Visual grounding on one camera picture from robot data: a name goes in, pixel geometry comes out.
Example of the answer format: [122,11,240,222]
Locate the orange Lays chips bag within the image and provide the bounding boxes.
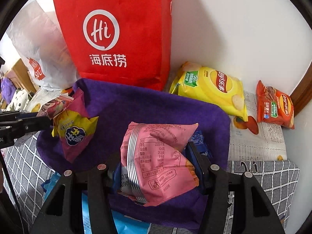
[256,80,295,129]

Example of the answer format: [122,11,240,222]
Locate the brown wooden door frame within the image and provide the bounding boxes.
[290,63,312,116]

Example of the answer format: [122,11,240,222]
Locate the yellow Lays chips bag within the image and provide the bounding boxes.
[169,62,248,121]

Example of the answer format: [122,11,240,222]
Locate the purple cloth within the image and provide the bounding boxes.
[36,79,230,233]

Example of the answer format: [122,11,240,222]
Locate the cardboard boxes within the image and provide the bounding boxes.
[4,59,37,94]

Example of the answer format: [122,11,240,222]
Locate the yellow magenta chips bag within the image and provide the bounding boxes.
[52,88,99,163]

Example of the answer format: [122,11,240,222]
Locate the red paper Haidilao bag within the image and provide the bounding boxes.
[53,0,172,90]

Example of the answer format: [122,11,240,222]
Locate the large pink snack bag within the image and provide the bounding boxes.
[120,122,199,207]

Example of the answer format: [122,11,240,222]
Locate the blue snack packet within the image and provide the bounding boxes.
[188,130,213,160]

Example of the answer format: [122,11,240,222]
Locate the fruit print table cover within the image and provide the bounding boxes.
[24,87,288,162]

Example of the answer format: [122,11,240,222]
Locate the blue tissue pack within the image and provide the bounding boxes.
[41,172,151,233]

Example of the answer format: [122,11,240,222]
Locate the white Miniso plastic bag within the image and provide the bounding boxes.
[6,1,79,90]

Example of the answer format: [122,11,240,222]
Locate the grey checked blanket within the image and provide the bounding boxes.
[2,135,300,228]

